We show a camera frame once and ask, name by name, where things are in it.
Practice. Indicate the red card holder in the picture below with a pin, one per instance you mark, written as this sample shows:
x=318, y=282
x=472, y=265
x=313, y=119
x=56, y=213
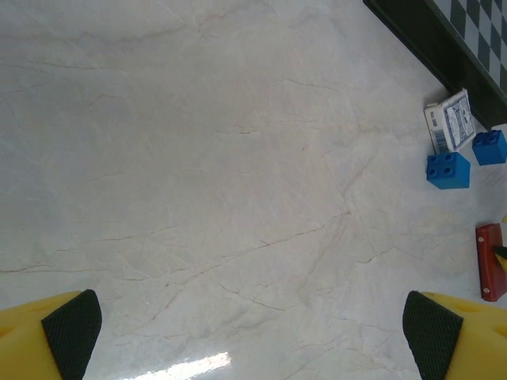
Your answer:
x=489, y=277

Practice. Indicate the blue building block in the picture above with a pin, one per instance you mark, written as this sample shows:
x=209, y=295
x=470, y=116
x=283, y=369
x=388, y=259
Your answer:
x=490, y=148
x=447, y=172

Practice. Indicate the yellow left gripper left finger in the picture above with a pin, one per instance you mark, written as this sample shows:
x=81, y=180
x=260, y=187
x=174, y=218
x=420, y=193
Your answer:
x=47, y=340

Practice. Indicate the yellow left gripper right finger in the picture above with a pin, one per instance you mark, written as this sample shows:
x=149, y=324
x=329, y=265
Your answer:
x=455, y=340

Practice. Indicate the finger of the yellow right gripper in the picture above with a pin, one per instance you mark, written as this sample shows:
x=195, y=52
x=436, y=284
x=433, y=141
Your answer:
x=502, y=256

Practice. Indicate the blue playing card box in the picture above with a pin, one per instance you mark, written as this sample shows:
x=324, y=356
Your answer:
x=455, y=122

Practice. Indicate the black folding chessboard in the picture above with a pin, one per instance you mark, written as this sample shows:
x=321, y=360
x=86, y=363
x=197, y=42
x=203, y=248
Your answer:
x=435, y=31

